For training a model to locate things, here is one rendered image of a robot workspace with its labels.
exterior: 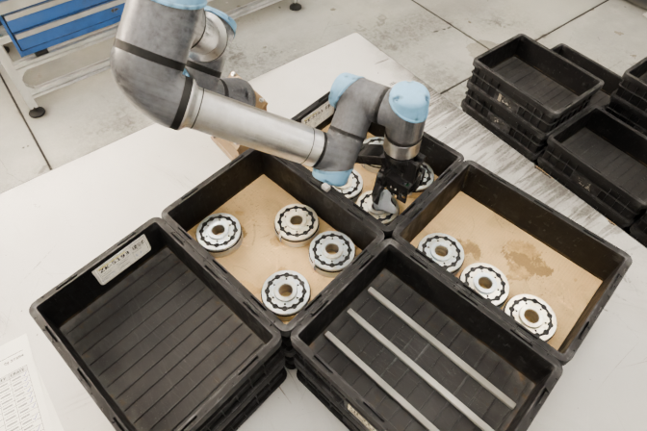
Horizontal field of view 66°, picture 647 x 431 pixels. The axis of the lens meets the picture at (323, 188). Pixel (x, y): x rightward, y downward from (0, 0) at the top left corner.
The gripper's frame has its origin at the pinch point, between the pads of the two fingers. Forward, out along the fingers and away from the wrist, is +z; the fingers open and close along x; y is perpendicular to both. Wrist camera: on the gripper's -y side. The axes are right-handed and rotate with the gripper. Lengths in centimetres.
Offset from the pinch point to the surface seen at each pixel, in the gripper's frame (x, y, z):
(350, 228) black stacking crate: -12.9, -0.2, -3.0
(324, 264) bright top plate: -22.8, 0.3, -0.9
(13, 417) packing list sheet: -85, -33, 15
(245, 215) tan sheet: -23.1, -23.9, 2.0
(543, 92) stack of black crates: 109, 6, 36
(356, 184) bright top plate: -0.6, -7.7, -0.9
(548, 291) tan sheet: 3.8, 40.8, 1.8
